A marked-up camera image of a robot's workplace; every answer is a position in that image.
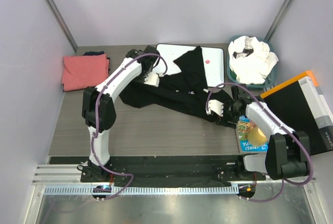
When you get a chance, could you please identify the black floral print t-shirt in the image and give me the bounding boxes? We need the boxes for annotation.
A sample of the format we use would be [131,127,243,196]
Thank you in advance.
[120,46,237,129]

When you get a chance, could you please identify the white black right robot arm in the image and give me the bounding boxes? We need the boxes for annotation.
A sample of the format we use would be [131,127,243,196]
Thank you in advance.
[216,83,314,185]

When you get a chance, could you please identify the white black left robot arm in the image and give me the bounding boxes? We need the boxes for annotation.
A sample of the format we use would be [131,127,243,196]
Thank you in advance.
[77,45,161,182]

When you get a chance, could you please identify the white crumpled t-shirts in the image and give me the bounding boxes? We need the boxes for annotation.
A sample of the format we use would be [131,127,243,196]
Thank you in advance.
[227,35,279,85]

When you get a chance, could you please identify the blue picture book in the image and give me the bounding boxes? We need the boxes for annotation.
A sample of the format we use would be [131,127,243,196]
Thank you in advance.
[236,116,268,153]

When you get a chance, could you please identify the pink cube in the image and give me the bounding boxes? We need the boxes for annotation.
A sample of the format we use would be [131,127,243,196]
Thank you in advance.
[250,120,257,128]

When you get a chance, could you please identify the yellow mug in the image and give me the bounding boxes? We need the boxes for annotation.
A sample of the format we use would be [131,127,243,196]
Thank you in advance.
[247,127,267,147]

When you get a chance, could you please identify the teal laundry basket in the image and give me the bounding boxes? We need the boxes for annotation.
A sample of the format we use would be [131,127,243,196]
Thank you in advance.
[226,35,277,89]

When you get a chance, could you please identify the white tray board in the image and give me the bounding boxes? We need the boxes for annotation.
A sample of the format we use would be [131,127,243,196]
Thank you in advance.
[156,43,224,88]

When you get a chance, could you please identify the folded dark navy t-shirt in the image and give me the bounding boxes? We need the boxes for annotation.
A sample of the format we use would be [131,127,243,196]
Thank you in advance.
[83,51,110,60]

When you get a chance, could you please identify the black orange box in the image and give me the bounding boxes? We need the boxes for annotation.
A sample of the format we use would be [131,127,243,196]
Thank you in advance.
[261,70,332,155]

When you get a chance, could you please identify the folded coral pink t-shirt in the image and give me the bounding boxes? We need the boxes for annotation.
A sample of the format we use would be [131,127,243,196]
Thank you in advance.
[61,54,109,92]

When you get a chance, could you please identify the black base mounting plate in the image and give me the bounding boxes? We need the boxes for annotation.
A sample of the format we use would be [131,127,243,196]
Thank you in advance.
[78,155,265,186]

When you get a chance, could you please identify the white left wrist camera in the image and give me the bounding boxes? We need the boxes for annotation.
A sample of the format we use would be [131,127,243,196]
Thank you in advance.
[144,72,165,87]

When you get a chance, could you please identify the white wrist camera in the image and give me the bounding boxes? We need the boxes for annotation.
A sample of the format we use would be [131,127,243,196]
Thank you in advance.
[206,99,224,117]
[144,72,165,87]

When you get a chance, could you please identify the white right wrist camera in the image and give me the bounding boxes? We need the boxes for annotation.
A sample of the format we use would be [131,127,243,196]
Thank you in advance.
[206,99,224,117]

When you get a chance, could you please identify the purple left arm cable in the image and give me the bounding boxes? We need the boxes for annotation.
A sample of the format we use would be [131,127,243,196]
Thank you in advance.
[92,53,169,200]

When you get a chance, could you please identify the aluminium rail frame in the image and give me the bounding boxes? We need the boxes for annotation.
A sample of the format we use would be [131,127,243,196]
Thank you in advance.
[32,163,317,196]

